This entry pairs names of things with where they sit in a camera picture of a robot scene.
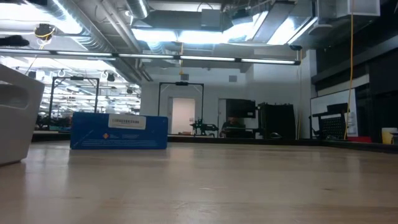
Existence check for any white plastic bin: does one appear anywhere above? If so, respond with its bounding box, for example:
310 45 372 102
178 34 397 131
0 63 46 166

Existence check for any person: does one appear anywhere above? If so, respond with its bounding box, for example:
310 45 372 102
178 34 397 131
221 117 247 138

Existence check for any black monitor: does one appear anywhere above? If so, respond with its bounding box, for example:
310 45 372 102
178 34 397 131
226 98 257 119

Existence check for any long overhead light bar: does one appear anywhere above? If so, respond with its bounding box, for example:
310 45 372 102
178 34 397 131
0 48 302 66

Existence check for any black cabinet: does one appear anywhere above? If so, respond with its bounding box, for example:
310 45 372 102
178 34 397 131
258 102 296 141

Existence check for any blue product box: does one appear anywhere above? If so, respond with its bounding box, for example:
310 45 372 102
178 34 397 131
70 111 169 151

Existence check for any whiteboard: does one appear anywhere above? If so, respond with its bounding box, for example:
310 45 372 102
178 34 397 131
310 88 358 137

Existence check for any black perforated panel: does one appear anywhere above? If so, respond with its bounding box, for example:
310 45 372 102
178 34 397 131
310 103 349 140

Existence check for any red tray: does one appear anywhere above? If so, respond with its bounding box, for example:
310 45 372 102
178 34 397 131
346 135 373 144

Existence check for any yellow cup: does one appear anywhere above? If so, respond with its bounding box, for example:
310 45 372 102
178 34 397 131
381 127 398 146

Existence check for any black gantry frame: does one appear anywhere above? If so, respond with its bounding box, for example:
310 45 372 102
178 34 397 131
49 76 100 131
157 81 205 136

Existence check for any black aluminium table frame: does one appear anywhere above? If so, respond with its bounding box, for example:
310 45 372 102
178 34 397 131
30 130 398 154

